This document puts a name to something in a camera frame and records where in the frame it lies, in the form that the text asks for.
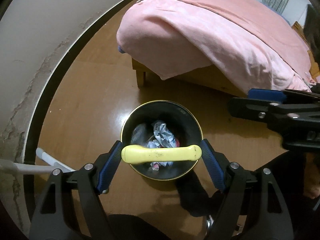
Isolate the person's right hand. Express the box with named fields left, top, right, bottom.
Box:
left=304, top=153, right=320, bottom=199

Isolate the trash pile in bin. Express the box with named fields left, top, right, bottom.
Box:
left=131, top=121, right=181, bottom=172

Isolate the black gold-rimmed trash bin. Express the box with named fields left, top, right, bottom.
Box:
left=120, top=100, right=203, bottom=181

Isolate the black sock foot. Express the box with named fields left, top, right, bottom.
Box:
left=174, top=170, right=212, bottom=217

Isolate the yellow banana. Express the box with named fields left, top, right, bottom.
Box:
left=121, top=145, right=202, bottom=165

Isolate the pink bed blanket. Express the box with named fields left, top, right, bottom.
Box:
left=117, top=0, right=315, bottom=93

